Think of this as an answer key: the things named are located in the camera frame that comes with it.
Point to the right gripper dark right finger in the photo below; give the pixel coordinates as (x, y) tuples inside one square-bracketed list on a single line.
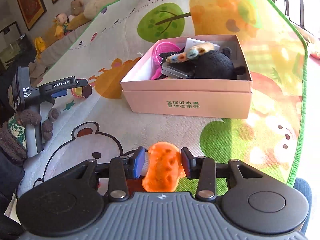
[(201, 168)]

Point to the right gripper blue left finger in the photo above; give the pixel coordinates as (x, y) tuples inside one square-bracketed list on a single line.
[(121, 169)]

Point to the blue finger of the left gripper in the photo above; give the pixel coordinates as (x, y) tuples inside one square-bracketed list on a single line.
[(59, 94)]

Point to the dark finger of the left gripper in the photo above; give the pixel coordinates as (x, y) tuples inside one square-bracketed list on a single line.
[(80, 83)]

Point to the pink yellow toy cupcake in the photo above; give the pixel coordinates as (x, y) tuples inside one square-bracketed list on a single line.
[(82, 92)]

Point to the orange toy cup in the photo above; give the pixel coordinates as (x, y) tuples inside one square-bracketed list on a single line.
[(165, 168)]

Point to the pink toy net basket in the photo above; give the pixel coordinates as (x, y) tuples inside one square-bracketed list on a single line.
[(159, 54)]

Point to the grey metal tin case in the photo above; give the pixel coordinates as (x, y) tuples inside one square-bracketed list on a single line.
[(183, 70)]

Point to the black plush toy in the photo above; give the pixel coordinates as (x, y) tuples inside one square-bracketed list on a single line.
[(216, 64)]

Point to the gloved left hand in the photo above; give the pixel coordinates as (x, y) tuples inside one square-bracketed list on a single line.
[(13, 136)]

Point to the yellow cushion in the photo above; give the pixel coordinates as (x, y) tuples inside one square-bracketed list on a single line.
[(77, 22)]

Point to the yellow duck plush doll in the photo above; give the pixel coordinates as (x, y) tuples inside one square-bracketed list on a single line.
[(62, 21)]

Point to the pink cardboard box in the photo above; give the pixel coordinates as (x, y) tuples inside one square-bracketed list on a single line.
[(187, 97)]

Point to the cream plush pillow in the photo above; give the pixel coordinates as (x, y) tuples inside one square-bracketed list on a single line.
[(93, 7)]

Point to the brown plush animal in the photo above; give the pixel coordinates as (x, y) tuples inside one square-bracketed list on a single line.
[(77, 7)]

